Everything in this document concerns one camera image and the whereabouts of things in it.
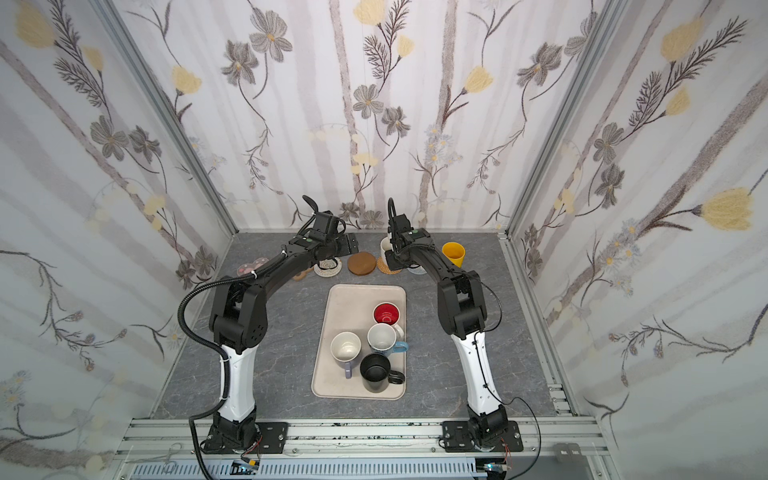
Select plain white mug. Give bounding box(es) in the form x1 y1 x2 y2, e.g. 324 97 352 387
379 237 392 267

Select colourful woven round coaster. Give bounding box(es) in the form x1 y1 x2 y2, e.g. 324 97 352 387
313 258 343 278

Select woven rattan round coaster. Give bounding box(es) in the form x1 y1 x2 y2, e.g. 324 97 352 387
377 257 400 275

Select brown paw shaped coaster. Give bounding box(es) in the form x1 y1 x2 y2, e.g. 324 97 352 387
292 269 313 281

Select yellow mug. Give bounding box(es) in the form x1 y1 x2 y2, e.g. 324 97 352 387
442 241 466 268

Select dark wooden round coaster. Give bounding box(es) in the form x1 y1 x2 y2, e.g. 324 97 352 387
347 252 377 276

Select white mug red inside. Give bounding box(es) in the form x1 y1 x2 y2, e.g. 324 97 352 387
373 302 405 340

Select beige serving tray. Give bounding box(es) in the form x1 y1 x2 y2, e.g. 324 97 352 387
311 284 407 401

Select pink flower shaped coaster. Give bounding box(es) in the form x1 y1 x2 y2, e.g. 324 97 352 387
237 257 269 276

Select white mug blue handle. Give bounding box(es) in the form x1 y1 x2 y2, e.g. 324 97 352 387
366 323 409 356

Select white mug purple handle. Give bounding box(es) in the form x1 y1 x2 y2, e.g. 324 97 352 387
330 331 362 379

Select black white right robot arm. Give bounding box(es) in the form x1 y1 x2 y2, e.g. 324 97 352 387
385 205 509 450

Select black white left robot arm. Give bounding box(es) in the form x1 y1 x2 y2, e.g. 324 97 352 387
203 211 358 453

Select black mug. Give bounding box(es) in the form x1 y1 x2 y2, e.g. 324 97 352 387
360 353 405 394

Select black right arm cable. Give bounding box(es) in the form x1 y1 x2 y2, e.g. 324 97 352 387
473 281 544 480

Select white slotted cable duct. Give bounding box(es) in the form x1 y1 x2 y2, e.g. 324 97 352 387
129 458 488 480

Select black corrugated cable conduit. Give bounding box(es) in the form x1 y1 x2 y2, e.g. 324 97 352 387
176 272 259 480

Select aluminium mounting rail frame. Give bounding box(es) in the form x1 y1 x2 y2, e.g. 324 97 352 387
106 417 620 479

